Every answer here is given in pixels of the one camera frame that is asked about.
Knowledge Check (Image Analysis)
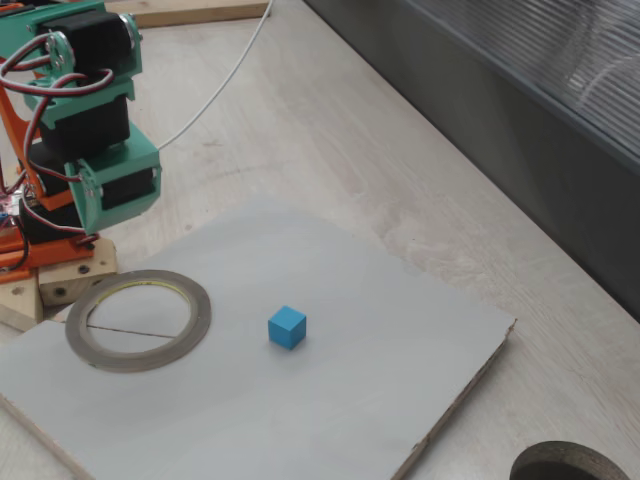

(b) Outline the wooden base block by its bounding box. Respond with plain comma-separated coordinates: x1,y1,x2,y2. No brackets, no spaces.
0,237,119,334

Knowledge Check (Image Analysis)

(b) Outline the white USB cable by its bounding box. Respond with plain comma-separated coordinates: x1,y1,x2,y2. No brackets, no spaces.
157,0,275,150

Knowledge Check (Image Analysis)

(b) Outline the long wooden plank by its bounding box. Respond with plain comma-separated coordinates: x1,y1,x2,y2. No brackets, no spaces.
119,0,271,30

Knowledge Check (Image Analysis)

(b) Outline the grey ring of tape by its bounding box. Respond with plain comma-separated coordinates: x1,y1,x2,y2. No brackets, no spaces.
64,269,212,374

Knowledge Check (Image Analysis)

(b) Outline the blue cube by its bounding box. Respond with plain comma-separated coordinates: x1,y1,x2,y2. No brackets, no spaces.
267,305,307,350

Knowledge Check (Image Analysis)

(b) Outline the ribbed glass partition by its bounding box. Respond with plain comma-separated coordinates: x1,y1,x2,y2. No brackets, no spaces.
304,0,640,324

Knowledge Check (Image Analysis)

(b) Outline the white chipboard panel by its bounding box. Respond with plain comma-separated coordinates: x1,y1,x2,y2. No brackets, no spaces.
0,197,518,480

